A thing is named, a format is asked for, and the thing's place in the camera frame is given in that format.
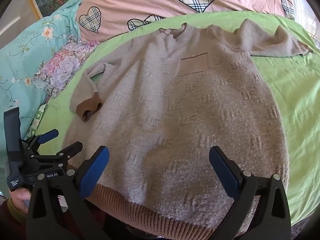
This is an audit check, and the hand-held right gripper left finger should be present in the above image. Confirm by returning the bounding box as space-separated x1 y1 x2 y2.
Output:
26 145 110 240

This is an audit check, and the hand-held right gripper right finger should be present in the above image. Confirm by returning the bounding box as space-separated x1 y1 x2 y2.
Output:
209 145 292 240

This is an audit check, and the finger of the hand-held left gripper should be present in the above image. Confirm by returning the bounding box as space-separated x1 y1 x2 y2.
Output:
24 129 59 153
31 141 83 167

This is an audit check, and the grey-beige towel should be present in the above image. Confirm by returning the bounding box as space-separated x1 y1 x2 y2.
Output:
61 19 313 237

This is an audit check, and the person's left forearm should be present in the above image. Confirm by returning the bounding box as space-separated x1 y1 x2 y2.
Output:
0 197 29 240

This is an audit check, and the person's left hand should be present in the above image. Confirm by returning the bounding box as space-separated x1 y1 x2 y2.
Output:
8 188 32 214

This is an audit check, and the green patterned cloth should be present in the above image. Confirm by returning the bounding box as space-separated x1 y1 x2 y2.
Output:
26 103 48 137

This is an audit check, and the purple floral cloth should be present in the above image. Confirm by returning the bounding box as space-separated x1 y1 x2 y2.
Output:
34 39 100 98

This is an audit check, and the teal floral pillow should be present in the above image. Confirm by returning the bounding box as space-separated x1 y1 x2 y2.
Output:
0 0 83 140

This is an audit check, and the green blanket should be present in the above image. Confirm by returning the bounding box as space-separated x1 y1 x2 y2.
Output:
35 11 320 227

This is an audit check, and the pink quilt with plaid hearts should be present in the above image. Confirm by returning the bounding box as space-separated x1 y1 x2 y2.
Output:
76 0 297 43

